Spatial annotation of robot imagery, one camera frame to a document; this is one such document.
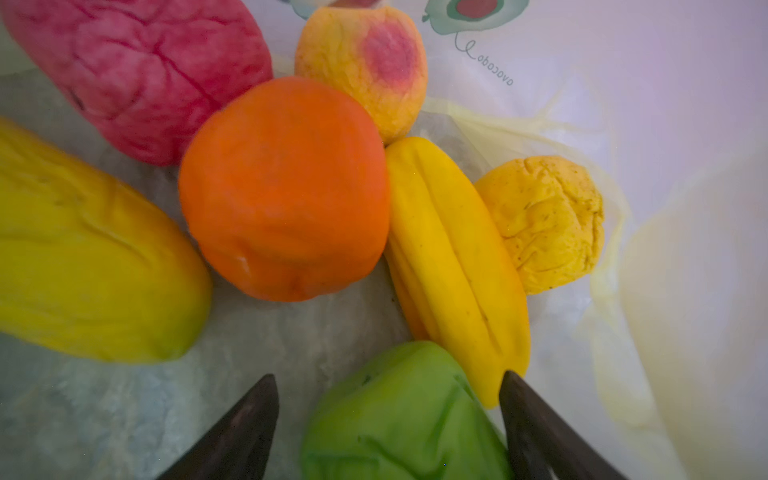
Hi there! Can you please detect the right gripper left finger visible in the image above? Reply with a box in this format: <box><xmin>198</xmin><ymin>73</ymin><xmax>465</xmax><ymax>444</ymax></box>
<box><xmin>158</xmin><ymin>374</ymin><xmax>279</xmax><ymax>480</ymax></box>

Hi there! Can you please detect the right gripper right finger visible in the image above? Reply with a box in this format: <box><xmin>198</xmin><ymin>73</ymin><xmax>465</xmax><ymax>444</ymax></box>
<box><xmin>499</xmin><ymin>371</ymin><xmax>625</xmax><ymax>480</ymax></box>

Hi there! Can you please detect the green toy fruit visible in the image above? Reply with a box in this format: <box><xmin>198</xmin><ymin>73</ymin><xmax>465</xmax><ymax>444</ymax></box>
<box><xmin>300</xmin><ymin>341</ymin><xmax>514</xmax><ymax>479</ymax></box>

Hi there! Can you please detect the yellow plastic bag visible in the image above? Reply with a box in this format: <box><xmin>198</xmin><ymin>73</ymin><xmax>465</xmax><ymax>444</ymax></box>
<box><xmin>1</xmin><ymin>1</ymin><xmax>767</xmax><ymax>479</ymax></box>

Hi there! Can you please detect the orange toy fruit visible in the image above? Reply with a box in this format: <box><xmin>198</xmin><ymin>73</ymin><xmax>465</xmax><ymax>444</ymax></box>
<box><xmin>178</xmin><ymin>76</ymin><xmax>390</xmax><ymax>302</ymax></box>

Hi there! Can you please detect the magenta toy fruit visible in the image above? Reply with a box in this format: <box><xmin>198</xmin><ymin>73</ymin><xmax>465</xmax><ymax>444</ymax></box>
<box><xmin>1</xmin><ymin>0</ymin><xmax>273</xmax><ymax>166</ymax></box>

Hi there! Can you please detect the yellow toy starfruit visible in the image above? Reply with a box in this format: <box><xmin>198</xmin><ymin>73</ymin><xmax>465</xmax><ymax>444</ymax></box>
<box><xmin>385</xmin><ymin>137</ymin><xmax>531</xmax><ymax>409</ymax></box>

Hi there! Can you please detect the yellow green toy mango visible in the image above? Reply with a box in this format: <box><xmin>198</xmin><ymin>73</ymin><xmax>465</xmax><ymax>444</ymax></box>
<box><xmin>1</xmin><ymin>120</ymin><xmax>213</xmax><ymax>364</ymax></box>

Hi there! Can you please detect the yellow toy lemon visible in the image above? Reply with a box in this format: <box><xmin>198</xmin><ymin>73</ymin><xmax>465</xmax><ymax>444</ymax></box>
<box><xmin>475</xmin><ymin>156</ymin><xmax>605</xmax><ymax>295</ymax></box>

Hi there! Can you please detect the yellow red toy peach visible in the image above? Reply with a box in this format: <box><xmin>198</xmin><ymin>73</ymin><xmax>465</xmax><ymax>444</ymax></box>
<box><xmin>295</xmin><ymin>6</ymin><xmax>428</xmax><ymax>145</ymax></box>

